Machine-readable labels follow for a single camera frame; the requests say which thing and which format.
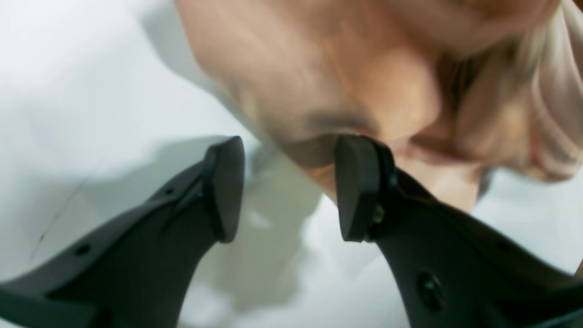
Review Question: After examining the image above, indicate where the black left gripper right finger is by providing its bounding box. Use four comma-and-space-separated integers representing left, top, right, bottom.
335, 135, 583, 328

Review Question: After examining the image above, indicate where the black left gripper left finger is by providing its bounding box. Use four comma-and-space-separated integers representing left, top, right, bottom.
0, 136, 245, 328

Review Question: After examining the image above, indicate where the peach pink T-shirt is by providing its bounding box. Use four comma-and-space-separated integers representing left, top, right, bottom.
175, 0, 582, 210

